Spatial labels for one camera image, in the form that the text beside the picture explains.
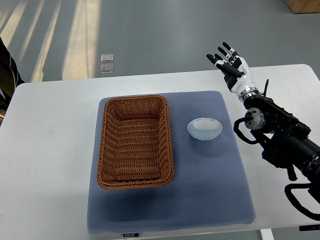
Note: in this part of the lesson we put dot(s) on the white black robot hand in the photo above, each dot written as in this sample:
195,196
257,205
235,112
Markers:
237,74

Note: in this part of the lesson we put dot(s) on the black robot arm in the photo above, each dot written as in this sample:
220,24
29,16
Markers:
285,142

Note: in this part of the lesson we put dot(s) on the brown wicker basket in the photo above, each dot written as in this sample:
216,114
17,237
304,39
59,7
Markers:
135,149

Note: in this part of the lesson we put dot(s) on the brown wooden box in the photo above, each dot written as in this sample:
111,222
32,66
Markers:
303,6

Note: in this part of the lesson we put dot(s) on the blue foam mat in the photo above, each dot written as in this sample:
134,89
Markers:
209,187

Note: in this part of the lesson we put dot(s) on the lower metal floor plate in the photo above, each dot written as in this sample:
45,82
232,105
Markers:
107,68

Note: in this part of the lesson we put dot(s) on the metal floor plate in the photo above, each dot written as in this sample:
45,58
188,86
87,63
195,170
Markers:
107,68
107,57

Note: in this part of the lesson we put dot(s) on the upper metal floor plate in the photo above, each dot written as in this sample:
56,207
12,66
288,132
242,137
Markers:
107,57

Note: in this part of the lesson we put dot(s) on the white table leg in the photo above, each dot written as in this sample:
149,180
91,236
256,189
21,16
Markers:
266,234

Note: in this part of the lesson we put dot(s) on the person in dark clothing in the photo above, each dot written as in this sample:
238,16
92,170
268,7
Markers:
10,77

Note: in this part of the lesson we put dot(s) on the black table bracket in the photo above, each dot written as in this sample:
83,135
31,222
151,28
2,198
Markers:
313,227

